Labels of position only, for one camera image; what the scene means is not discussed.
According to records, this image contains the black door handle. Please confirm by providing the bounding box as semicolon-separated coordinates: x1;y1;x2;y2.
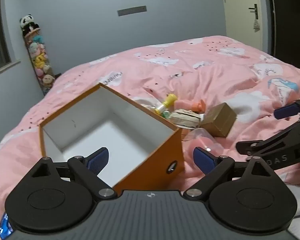
248;4;259;20

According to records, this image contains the beige paper packet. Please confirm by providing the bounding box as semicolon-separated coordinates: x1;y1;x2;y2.
169;109;205;130

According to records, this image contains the orange cardboard box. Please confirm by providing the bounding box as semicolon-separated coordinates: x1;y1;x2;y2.
39;82;185;195

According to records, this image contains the pink bottle with orange cap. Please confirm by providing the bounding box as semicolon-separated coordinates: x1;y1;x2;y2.
176;99;206;112

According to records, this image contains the panda plush toy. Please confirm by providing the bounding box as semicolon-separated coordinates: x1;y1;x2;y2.
19;14;40;36

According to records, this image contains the clear bottle with yellow cap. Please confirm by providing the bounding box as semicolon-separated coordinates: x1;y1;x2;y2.
154;94;178;114

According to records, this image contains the clear plastic cup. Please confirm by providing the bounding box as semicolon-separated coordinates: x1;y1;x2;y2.
181;128;224;166

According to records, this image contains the grey wall plate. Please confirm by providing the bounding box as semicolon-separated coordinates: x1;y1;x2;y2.
117;5;148;17

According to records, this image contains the pink printed blanket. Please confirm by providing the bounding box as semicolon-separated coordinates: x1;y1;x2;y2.
0;35;300;233

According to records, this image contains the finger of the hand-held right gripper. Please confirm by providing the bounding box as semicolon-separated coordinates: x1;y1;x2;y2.
236;119;300;155
274;92;300;124

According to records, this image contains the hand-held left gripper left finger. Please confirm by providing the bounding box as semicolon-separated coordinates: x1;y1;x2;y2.
29;147;117;199

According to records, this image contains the cream door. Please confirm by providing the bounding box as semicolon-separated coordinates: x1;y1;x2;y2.
220;0;268;53

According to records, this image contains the dark wardrobe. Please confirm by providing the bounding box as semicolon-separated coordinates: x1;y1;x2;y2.
266;0;300;74

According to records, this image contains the small gold box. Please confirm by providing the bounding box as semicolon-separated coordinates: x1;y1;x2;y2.
201;102;237;138

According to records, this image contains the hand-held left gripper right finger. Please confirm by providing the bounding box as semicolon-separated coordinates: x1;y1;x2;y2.
183;147;274;202

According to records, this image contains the tall plush toy holder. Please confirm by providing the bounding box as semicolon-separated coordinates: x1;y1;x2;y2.
22;29;57;97

